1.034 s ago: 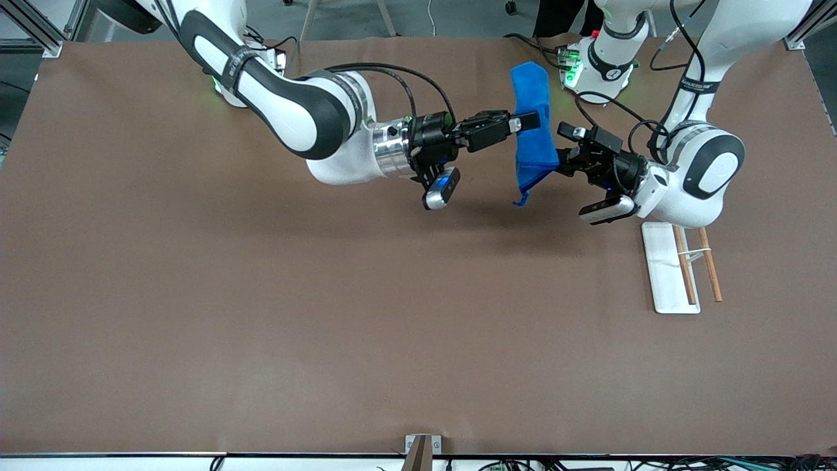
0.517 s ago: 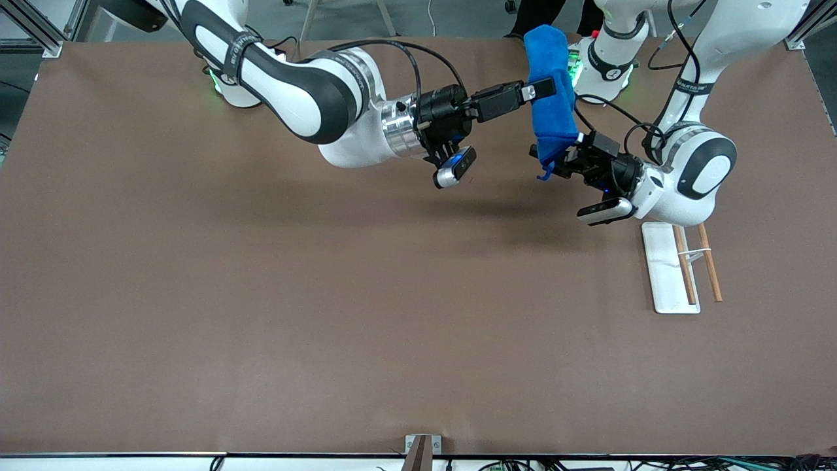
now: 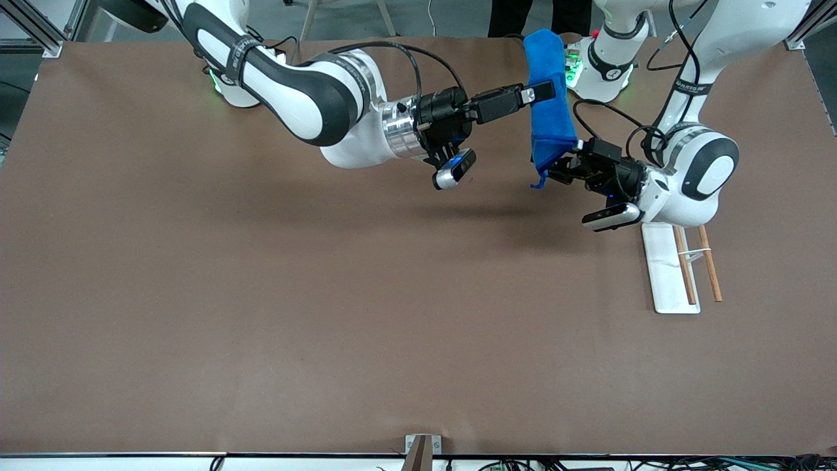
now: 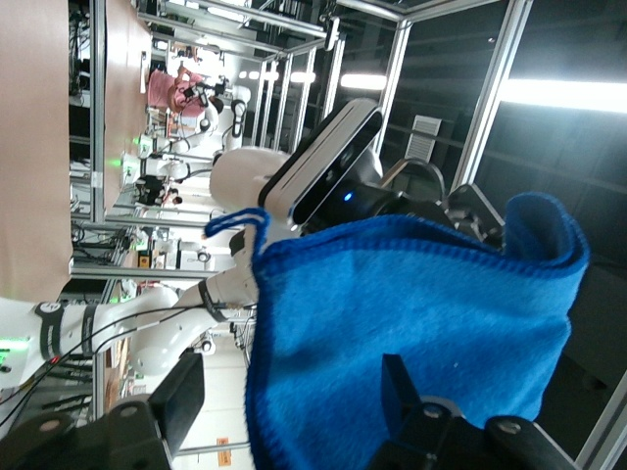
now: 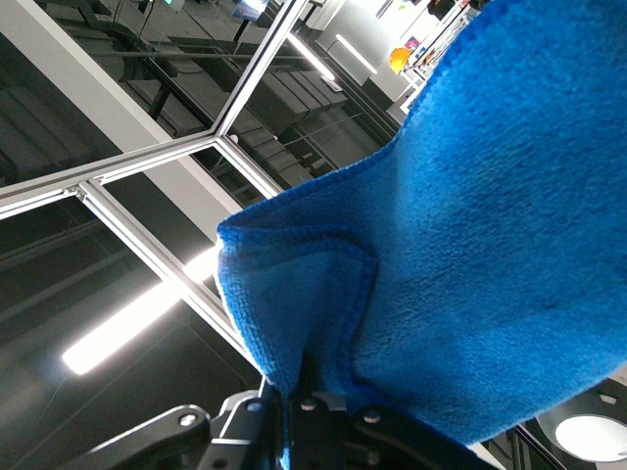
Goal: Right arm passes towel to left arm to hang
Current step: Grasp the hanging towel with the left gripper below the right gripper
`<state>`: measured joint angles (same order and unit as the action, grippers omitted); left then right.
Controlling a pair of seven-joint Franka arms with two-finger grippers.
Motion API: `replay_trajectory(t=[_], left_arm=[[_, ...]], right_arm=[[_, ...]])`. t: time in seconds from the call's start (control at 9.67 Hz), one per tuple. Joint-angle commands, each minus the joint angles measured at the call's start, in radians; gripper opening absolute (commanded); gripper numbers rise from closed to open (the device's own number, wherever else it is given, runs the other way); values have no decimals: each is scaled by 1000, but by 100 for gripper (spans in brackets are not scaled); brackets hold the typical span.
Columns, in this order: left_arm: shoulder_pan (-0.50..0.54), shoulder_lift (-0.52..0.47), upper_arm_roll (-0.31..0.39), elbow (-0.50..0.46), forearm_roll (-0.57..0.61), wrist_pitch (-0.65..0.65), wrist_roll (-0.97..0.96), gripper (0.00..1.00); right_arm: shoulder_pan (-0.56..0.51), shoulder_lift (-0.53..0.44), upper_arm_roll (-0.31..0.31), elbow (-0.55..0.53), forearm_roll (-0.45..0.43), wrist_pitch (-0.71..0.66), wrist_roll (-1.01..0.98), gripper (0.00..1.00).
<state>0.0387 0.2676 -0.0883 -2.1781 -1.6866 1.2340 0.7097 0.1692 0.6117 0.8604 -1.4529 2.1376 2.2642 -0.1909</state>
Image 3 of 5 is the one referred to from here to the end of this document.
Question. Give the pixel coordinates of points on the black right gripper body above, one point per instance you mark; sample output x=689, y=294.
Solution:
x=442, y=112

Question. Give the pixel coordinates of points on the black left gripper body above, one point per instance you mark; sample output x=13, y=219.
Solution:
x=619, y=174

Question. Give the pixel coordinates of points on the blue microfiber towel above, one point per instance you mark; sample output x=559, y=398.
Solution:
x=549, y=118

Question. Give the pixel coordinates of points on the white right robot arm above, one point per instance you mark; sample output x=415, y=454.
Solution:
x=307, y=91

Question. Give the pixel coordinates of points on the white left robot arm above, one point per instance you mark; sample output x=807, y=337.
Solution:
x=706, y=167

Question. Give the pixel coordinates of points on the person in black trousers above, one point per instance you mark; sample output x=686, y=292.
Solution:
x=510, y=16

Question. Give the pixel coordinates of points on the white rack with wooden rods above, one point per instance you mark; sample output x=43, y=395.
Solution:
x=664, y=275

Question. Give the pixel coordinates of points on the grey stand legs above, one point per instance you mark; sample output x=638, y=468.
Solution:
x=386, y=18

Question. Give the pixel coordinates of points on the brown paper table cover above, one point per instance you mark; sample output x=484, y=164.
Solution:
x=327, y=314

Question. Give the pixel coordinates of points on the aluminium frame post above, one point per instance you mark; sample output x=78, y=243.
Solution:
x=794, y=42
x=49, y=47

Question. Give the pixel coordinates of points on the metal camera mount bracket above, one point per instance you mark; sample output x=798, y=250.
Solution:
x=422, y=451

